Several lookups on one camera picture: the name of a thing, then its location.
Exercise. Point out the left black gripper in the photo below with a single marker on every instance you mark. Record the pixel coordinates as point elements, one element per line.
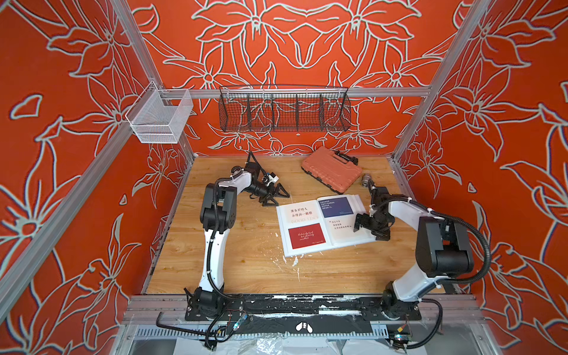
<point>268,194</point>

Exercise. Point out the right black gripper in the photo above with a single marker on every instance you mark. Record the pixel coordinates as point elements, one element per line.
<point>383,234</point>

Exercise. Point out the white card red text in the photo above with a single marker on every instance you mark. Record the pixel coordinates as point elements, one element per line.
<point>301,212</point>

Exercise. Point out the cream card small text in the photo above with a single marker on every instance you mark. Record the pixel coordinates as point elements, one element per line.
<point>341,229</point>

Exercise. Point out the dark blue card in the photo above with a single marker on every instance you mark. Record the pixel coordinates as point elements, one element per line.
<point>335,207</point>

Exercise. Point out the red photo card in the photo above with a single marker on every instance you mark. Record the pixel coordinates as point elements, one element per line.
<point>306,236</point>

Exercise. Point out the white photo album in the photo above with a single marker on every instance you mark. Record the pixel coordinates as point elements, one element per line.
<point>321,224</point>

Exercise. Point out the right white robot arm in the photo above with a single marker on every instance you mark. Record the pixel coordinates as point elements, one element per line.
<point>448,250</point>

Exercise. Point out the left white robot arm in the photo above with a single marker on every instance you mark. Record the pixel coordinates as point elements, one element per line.
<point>218,216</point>

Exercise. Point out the orange plastic tool case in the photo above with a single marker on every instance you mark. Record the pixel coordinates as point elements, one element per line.
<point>333,169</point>

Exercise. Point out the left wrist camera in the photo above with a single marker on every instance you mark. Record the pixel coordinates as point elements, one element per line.
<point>259,175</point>

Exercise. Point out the black wire wall basket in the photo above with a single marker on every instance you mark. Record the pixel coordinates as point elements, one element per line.
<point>284,108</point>

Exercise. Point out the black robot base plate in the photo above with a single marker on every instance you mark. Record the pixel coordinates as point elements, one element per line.
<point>366,306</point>

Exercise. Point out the clear mesh wall basket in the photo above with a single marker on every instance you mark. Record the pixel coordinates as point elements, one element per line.
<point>159,116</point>

